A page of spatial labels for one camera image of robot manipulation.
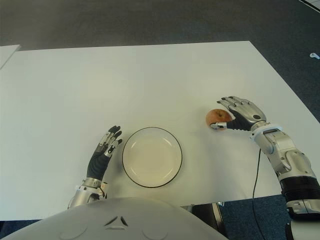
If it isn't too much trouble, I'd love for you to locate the thin black cable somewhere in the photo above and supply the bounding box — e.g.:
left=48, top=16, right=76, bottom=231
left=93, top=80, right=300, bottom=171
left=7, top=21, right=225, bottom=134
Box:
left=251, top=146, right=262, bottom=240

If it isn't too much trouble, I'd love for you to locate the white plate with black rim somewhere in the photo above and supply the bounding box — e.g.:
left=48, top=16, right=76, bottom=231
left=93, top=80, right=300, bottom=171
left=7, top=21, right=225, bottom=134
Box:
left=121, top=126, right=183, bottom=189

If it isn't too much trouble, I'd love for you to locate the white side table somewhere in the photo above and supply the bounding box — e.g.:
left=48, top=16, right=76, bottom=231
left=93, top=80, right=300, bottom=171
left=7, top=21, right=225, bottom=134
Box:
left=0, top=44, right=21, bottom=70

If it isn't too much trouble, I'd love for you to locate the red yellow apple with sticker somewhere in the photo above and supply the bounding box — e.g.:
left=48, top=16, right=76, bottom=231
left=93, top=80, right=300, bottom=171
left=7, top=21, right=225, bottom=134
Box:
left=205, top=108, right=235, bottom=131

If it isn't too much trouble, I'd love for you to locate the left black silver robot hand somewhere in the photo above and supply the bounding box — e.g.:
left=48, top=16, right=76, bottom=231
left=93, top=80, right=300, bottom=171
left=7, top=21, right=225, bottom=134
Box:
left=86, top=125, right=123, bottom=181

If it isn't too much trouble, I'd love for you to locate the grey robot torso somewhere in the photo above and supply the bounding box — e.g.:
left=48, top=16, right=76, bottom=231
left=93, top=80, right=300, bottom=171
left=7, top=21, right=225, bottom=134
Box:
left=0, top=196, right=228, bottom=240

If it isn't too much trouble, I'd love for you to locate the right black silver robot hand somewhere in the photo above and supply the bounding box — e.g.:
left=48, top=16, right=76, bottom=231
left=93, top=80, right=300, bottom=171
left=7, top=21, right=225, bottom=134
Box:
left=209, top=95, right=268, bottom=132

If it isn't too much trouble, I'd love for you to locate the black table leg frame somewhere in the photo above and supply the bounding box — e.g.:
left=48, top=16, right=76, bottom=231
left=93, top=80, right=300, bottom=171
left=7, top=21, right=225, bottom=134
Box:
left=186, top=201, right=225, bottom=236

